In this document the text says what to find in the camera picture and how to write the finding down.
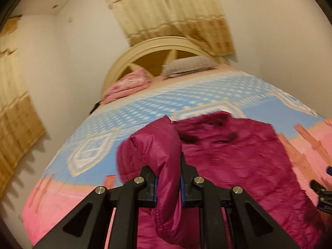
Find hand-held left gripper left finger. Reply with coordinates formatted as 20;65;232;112
32;165;159;249

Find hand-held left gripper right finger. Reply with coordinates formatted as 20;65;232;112
179;152;303;249

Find magenta down jacket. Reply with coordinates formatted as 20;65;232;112
116;111;325;249

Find bed with blue-pink bedspread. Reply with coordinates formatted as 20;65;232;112
22;66;332;249

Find folded pink floral quilt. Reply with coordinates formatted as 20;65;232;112
101;69;153;105

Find striped pillow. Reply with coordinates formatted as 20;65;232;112
162;56;217;78

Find cream wooden bed headboard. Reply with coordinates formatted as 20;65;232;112
103;37;229;101

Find beige patterned curtain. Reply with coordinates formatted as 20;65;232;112
100;0;236;57
0;16;47;200

